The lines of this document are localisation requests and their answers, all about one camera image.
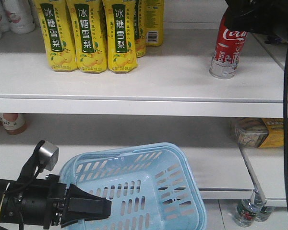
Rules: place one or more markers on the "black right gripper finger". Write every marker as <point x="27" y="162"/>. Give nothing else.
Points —
<point x="246" y="15"/>

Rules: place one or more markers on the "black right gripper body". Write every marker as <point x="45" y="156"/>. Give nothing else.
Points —
<point x="275" y="22"/>

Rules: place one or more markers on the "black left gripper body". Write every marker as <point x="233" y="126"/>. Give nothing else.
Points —
<point x="56" y="203"/>

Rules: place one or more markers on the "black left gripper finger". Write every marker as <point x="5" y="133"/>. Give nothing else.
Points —
<point x="80" y="205"/>

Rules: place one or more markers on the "red coca-cola aluminium bottle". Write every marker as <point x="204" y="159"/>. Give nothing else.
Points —
<point x="226" y="56"/>

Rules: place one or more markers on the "light blue plastic basket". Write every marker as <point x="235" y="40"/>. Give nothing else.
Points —
<point x="151" y="187"/>

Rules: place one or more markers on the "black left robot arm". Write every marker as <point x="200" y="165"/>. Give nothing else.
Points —
<point x="23" y="205"/>

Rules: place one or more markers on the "orange C100 drink bottle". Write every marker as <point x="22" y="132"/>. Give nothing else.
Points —
<point x="13" y="123"/>

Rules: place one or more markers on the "yellow label cookie box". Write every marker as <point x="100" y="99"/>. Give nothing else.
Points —
<point x="258" y="132"/>

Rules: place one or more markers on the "yellow pear drink bottle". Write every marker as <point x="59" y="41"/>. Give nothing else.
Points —
<point x="120" y="34"/>
<point x="89" y="30"/>
<point x="57" y="32"/>

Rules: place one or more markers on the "clear water bottle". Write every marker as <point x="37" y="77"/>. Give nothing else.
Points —
<point x="248" y="209"/>

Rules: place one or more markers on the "white peach drink bottle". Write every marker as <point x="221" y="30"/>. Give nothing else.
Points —
<point x="19" y="16"/>

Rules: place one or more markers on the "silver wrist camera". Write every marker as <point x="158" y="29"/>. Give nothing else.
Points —
<point x="48" y="154"/>

